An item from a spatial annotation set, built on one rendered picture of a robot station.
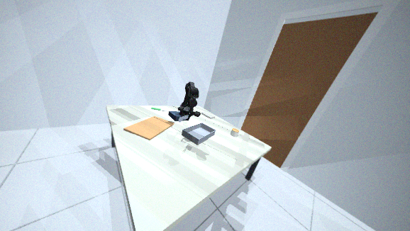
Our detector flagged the light wooden board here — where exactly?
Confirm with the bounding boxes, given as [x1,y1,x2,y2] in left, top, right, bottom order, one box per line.
[124,116,174,140]

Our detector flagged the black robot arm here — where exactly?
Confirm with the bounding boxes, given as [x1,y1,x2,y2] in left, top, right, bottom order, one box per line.
[179,82,199,116]

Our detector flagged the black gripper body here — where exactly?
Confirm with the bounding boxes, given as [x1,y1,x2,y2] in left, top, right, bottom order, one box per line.
[178,106,201,117]

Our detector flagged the grey cylinder with orange top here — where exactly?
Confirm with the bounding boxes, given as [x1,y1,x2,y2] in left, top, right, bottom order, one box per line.
[231,128,239,137]

